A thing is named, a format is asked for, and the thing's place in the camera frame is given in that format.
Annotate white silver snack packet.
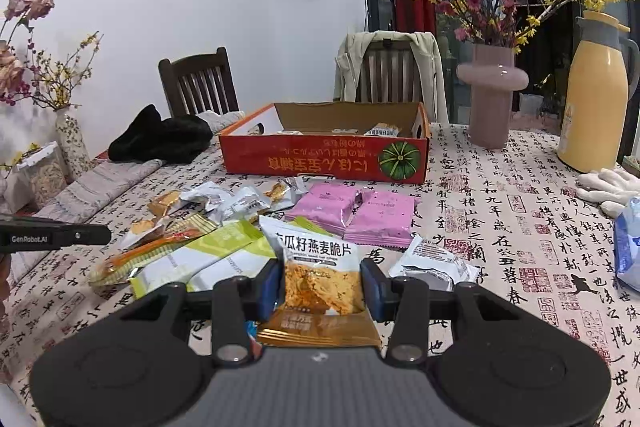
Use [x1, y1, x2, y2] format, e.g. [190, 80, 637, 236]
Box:
[388, 235, 480, 291]

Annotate gold brown snack packet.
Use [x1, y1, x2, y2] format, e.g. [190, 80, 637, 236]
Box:
[257, 309, 382, 349]

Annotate green white snack packet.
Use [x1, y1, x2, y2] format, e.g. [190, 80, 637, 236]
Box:
[130, 220, 276, 299]

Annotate pink snack packet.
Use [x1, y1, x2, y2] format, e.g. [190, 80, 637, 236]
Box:
[284, 183, 359, 236]
[344, 190, 416, 248]

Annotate oat crisp snack bag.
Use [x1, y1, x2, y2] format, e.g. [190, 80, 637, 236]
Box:
[259, 216, 364, 315]

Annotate silver small snack packet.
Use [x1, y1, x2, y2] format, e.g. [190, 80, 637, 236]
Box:
[180, 181, 271, 225]

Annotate orange green long snack packet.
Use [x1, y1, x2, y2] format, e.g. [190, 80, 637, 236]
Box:
[87, 213, 218, 287]

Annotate golden triangle snack packet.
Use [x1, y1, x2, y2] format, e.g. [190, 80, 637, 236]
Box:
[148, 191, 183, 218]

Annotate folded striped pink cloth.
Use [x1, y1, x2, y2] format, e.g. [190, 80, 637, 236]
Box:
[2, 159, 163, 286]

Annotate patterned ceramic vase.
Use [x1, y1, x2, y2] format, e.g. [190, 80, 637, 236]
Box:
[55, 106, 92, 180]

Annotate calligraphy print tablecloth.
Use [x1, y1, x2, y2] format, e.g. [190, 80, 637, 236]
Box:
[1, 124, 639, 426]

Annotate dried pink yellow flowers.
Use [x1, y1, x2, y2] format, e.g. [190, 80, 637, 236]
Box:
[1, 0, 103, 112]

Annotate red cardboard box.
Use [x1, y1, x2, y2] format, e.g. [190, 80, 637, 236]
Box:
[219, 102, 431, 184]

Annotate black fabric garment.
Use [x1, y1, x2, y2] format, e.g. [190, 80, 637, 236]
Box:
[107, 104, 214, 165]

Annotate dark wooden chair left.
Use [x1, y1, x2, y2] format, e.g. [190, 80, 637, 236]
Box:
[158, 46, 239, 117]

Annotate wooden chair with jacket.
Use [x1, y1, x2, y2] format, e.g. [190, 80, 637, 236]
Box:
[356, 39, 423, 103]

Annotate blue white plastic bag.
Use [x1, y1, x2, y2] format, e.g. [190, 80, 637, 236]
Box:
[614, 196, 640, 293]

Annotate white gloves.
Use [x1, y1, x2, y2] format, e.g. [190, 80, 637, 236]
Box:
[576, 168, 639, 219]

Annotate pink glass vase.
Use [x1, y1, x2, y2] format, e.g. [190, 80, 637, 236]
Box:
[457, 44, 528, 150]

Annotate beige jacket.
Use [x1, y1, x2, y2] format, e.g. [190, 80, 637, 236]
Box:
[333, 30, 449, 124]

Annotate yellow thermos jug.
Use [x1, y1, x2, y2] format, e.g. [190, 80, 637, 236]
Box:
[556, 11, 639, 172]

